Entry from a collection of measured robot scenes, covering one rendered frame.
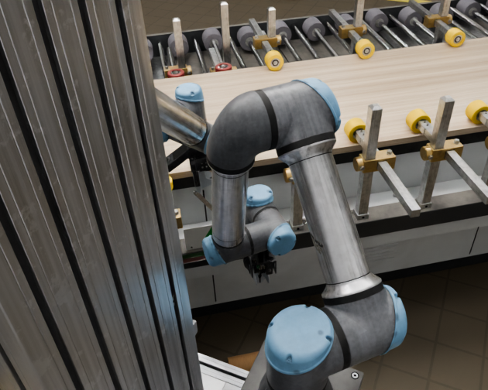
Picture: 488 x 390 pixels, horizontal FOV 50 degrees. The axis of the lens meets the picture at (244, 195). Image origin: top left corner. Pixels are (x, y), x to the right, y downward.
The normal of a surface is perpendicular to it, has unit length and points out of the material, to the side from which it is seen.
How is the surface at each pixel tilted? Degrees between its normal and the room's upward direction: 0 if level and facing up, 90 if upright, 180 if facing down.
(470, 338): 0
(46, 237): 90
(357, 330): 32
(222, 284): 90
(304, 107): 46
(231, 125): 57
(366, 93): 0
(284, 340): 7
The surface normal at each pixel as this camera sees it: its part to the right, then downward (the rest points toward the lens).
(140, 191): 0.91, 0.23
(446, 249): 0.20, 0.61
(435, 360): -0.04, -0.77
